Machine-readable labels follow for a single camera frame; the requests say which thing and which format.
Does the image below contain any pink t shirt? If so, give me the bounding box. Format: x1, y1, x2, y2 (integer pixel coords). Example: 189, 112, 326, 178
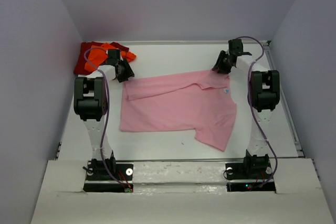
120, 70, 237, 151

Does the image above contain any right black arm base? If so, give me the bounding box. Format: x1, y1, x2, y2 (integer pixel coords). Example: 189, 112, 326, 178
223, 162, 276, 193

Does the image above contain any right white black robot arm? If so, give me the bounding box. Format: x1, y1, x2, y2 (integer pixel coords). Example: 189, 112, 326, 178
213, 37, 280, 183

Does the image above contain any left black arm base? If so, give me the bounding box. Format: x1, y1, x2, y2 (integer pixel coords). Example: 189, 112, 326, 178
83, 162, 134, 193

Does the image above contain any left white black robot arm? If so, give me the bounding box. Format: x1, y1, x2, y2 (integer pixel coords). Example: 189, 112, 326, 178
73, 47, 134, 185

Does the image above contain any orange folded t shirt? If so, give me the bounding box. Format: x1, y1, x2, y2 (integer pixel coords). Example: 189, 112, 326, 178
87, 42, 136, 67

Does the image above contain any dark red folded t shirt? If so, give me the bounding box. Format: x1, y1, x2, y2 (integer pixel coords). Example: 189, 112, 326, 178
73, 41, 130, 76

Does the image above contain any aluminium table edge rail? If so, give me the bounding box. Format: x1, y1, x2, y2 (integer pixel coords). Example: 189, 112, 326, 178
263, 40, 305, 158

